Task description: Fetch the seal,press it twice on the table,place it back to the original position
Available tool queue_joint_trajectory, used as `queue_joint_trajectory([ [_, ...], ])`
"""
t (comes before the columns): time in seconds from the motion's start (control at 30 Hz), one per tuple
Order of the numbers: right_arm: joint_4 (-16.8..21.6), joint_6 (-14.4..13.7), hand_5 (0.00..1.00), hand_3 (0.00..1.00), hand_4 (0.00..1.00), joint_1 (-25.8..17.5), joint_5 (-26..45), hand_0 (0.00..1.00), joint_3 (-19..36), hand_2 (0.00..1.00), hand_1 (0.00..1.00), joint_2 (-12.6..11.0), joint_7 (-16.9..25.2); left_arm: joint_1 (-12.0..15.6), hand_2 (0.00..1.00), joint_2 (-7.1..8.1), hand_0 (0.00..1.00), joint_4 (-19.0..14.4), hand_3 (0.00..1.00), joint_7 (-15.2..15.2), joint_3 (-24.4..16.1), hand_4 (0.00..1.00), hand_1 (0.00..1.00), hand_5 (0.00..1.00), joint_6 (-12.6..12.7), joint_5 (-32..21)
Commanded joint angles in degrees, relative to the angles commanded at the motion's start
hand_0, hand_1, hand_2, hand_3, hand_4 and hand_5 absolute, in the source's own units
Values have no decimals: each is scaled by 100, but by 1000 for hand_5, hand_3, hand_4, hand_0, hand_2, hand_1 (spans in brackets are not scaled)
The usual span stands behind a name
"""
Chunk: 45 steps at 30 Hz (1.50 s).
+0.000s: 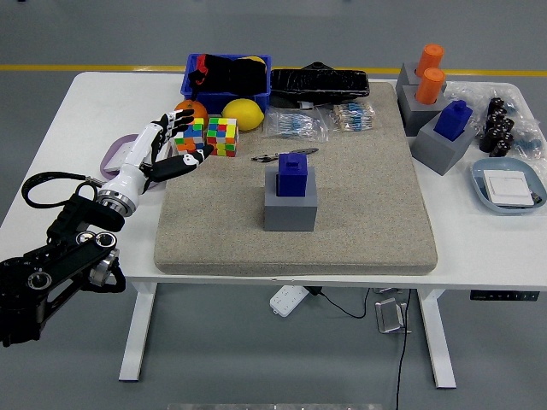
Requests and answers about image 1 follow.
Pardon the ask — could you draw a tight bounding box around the light blue tray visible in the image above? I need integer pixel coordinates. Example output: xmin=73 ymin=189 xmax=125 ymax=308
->
xmin=469 ymin=156 xmax=547 ymax=216

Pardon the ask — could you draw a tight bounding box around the grey-brown table mat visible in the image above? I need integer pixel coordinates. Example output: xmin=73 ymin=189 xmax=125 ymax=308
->
xmin=153 ymin=81 xmax=439 ymax=277

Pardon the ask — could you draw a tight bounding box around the black metal hand tool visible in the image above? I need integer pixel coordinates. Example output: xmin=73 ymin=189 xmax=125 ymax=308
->
xmin=250 ymin=147 xmax=320 ymax=163

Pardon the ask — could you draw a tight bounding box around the orange fruit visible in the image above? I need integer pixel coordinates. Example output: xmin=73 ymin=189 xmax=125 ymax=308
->
xmin=174 ymin=98 xmax=209 ymax=129

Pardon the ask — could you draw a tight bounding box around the clear bag of blue components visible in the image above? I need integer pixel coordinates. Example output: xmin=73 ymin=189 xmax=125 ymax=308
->
xmin=510 ymin=119 xmax=547 ymax=161

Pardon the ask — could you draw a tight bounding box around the clear bag of black capacitors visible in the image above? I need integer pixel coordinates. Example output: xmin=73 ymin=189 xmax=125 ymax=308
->
xmin=477 ymin=96 xmax=518 ymax=159

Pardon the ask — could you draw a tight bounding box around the grey seal holder block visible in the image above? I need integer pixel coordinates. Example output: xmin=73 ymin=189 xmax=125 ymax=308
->
xmin=411 ymin=111 xmax=478 ymax=176
xmin=397 ymin=83 xmax=448 ymax=138
xmin=395 ymin=61 xmax=448 ymax=93
xmin=263 ymin=165 xmax=318 ymax=233

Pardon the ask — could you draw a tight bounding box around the black keyboard in plastic wrap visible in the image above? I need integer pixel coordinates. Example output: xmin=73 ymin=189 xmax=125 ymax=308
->
xmin=269 ymin=67 xmax=371 ymax=111

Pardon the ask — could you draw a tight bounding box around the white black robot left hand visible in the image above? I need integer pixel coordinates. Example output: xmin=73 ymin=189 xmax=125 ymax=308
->
xmin=98 ymin=108 xmax=215 ymax=202

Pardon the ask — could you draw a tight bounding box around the clear bag of blue resistors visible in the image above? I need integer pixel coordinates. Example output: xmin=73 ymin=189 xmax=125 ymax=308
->
xmin=262 ymin=106 xmax=331 ymax=144

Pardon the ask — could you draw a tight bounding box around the black plug with cable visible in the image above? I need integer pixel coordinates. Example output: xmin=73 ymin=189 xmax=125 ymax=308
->
xmin=308 ymin=285 xmax=371 ymax=320

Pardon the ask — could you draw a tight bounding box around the white switch panel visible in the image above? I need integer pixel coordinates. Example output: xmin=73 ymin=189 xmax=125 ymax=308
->
xmin=482 ymin=169 xmax=540 ymax=209

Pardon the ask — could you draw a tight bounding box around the black floor cable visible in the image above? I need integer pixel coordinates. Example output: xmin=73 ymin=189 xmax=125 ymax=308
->
xmin=395 ymin=289 xmax=414 ymax=410

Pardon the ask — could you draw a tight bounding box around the yellow lemon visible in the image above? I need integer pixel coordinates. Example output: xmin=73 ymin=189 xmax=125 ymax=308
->
xmin=221 ymin=97 xmax=266 ymax=132

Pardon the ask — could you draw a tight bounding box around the orange cylinder seal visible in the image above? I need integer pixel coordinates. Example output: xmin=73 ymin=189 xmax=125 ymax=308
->
xmin=415 ymin=43 xmax=445 ymax=78
xmin=415 ymin=67 xmax=446 ymax=106

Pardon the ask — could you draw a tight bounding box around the silver metal bracket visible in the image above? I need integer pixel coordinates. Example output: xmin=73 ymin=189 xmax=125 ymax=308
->
xmin=373 ymin=297 xmax=414 ymax=335

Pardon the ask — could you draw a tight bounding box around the white table leg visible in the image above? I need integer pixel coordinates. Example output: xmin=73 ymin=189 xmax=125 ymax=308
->
xmin=118 ymin=281 xmax=158 ymax=383
xmin=417 ymin=289 xmax=457 ymax=390

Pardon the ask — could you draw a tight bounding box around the white power strip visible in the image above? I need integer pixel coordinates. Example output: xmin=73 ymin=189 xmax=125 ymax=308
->
xmin=268 ymin=284 xmax=309 ymax=319

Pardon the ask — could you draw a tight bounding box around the blue square seal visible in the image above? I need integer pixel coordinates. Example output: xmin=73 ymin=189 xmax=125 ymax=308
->
xmin=433 ymin=100 xmax=473 ymax=141
xmin=275 ymin=152 xmax=309 ymax=198

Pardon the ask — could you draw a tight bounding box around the multicolour puzzle cube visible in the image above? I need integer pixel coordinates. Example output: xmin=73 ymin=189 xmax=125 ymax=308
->
xmin=205 ymin=116 xmax=239 ymax=158
xmin=174 ymin=117 xmax=206 ymax=155

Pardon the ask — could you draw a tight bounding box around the white switch plate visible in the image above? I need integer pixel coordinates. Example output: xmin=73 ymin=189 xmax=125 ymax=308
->
xmin=104 ymin=139 xmax=138 ymax=173

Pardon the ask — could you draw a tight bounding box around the black cloth bag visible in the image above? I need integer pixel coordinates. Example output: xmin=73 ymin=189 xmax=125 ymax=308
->
xmin=187 ymin=53 xmax=268 ymax=96

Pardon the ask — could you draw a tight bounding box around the black table control panel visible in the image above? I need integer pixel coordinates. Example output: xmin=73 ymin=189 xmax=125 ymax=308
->
xmin=469 ymin=290 xmax=540 ymax=302

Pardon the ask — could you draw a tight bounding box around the blue plastic bin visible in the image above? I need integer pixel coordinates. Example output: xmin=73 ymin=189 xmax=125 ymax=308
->
xmin=179 ymin=53 xmax=273 ymax=113

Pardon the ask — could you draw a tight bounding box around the clear plastic bag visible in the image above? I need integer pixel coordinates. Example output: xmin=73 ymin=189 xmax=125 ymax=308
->
xmin=444 ymin=80 xmax=529 ymax=113

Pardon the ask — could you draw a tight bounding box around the clear bag of tan resistors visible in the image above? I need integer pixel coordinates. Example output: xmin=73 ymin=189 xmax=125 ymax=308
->
xmin=315 ymin=102 xmax=378 ymax=133

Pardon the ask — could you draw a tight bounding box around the yellow item in bin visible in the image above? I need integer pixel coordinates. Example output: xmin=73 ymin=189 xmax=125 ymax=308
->
xmin=238 ymin=55 xmax=268 ymax=72

